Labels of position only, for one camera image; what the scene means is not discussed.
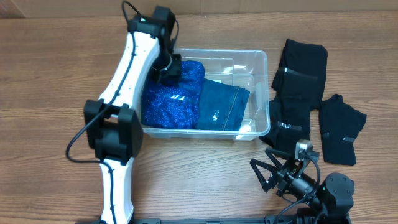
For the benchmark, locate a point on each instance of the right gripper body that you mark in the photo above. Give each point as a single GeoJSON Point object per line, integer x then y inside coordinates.
{"type": "Point", "coordinates": [299, 186]}

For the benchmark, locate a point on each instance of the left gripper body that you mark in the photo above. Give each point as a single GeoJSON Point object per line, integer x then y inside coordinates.
{"type": "Point", "coordinates": [167, 66]}

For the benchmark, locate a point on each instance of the black garment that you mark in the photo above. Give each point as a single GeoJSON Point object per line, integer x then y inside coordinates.
{"type": "Point", "coordinates": [290, 122]}
{"type": "Point", "coordinates": [301, 73]}
{"type": "Point", "coordinates": [340, 125]}

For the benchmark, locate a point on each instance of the sparkly blue garment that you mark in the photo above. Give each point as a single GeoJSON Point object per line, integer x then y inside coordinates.
{"type": "Point", "coordinates": [176, 104]}

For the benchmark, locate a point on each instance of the blue denim jeans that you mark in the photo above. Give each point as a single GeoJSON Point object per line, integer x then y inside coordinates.
{"type": "Point", "coordinates": [221, 106]}

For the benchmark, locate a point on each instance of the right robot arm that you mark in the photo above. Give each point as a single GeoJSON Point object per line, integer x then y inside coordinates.
{"type": "Point", "coordinates": [329, 202]}

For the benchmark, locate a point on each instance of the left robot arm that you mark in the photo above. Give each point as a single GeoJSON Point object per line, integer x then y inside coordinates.
{"type": "Point", "coordinates": [112, 122]}

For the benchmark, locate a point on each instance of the black folded garment top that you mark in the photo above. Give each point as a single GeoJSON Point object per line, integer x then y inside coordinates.
{"type": "Point", "coordinates": [301, 73]}

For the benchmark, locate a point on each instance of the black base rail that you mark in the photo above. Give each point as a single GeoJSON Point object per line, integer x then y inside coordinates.
{"type": "Point", "coordinates": [205, 221]}

